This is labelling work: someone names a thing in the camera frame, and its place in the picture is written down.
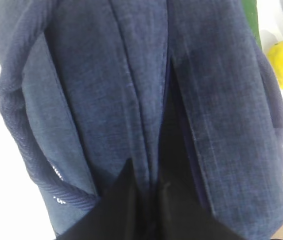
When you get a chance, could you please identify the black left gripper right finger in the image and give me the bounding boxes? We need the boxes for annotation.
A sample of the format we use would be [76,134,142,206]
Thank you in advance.
[158,174,241,240]

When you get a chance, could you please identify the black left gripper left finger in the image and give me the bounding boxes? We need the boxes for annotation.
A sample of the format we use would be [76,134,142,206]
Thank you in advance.
[57,159,142,240]

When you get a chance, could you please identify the dark blue lunch bag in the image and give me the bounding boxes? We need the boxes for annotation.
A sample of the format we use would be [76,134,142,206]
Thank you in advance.
[0,0,283,240]

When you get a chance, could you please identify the green cucumber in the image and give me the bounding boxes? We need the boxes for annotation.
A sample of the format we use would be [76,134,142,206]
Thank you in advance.
[241,0,262,48]

